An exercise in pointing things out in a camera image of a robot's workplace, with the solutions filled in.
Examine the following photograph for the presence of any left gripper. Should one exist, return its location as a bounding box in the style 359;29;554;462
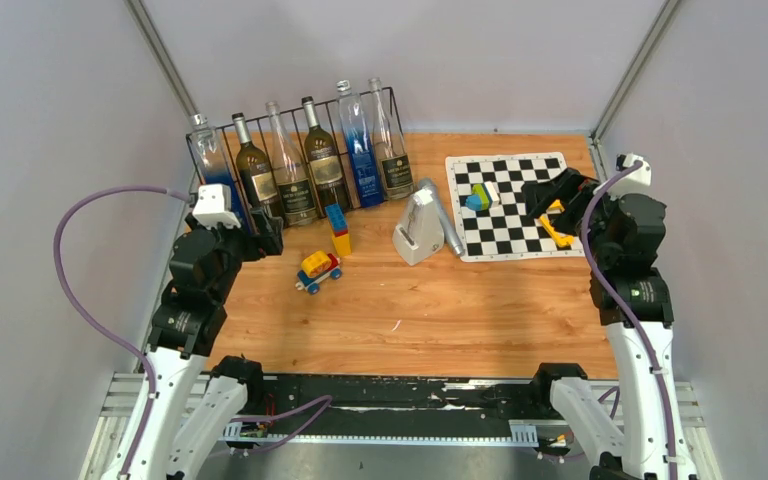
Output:
187;205;283;300

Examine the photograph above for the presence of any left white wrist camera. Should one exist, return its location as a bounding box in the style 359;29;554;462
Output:
191;183;242;229

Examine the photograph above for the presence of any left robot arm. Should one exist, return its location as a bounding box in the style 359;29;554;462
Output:
102;209;284;479

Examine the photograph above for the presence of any blue square bottle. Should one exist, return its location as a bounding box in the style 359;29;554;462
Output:
336;80;384;208
189;113;251;233

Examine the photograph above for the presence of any checkered chess mat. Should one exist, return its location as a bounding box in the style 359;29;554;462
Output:
445;152;584;262

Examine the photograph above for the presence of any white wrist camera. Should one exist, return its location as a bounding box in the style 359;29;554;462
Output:
191;183;242;229
607;152;652;200

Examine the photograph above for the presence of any blue red yellow block tower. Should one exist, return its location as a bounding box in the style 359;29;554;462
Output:
325;203;351;257

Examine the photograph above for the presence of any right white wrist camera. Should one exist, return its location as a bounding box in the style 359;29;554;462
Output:
607;152;652;200

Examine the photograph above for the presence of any yellow blue toy car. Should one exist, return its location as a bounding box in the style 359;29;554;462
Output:
295;250;343;295

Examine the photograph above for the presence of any clear champagne bottle black label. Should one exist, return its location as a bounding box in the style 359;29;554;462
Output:
265;101;318;226

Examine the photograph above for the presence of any green wine bottle cream label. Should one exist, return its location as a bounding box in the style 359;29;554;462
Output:
301;96;352;212

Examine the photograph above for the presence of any black wire wine rack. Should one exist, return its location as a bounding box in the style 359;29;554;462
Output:
186;78;416;232

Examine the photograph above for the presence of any dark green wine bottle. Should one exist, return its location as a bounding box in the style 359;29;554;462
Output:
232;112;285;220

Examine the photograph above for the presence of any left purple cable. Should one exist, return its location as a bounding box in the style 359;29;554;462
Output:
52;185;193;480

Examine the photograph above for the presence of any blue green white block cluster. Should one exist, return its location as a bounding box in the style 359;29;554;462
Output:
465;181;501;212

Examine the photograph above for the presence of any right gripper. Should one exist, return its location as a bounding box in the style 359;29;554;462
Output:
520;167;624;264

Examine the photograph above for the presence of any yellow blue block frame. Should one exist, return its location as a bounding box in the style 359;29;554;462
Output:
537;199;576;251

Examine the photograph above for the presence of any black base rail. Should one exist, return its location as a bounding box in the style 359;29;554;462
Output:
99;370;697;452

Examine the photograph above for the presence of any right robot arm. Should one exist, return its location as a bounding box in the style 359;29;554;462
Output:
522;161;700;479

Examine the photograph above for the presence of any white metronome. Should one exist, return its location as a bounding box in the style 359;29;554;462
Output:
392;188;445;266

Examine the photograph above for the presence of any clear bottle dark label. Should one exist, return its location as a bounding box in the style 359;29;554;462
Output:
368;77;415;200

